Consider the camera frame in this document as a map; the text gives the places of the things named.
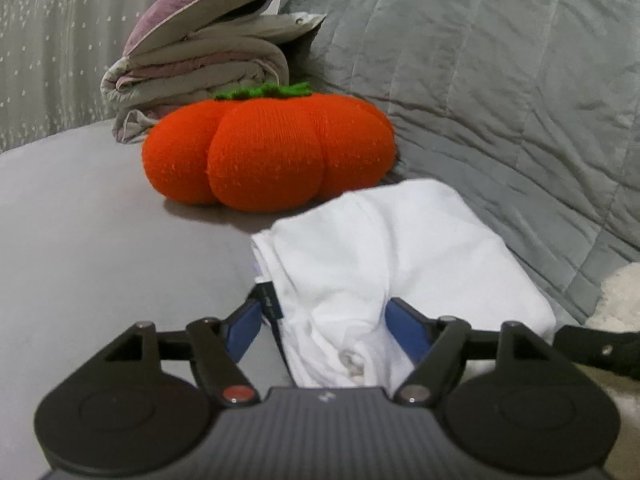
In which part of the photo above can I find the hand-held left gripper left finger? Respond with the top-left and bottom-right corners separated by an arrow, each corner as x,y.
102,296 -> 266,407

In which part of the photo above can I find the white long-sleeve shirt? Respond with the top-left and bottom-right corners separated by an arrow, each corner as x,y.
250,177 -> 558,388

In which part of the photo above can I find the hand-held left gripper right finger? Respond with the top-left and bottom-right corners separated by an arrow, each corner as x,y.
385,297 -> 558,407

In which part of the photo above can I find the white plush toy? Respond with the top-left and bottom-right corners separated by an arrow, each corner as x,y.
585,262 -> 640,333

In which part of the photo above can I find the grey star-print curtain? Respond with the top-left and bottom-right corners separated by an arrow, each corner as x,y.
0,0 -> 211,153

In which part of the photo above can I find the orange pumpkin cushion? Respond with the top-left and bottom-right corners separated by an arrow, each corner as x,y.
141,82 -> 397,212

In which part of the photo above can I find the grey quilted blanket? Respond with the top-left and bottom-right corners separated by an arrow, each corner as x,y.
277,0 -> 640,326

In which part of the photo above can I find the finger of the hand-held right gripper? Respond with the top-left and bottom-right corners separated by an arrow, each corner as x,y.
554,325 -> 640,375

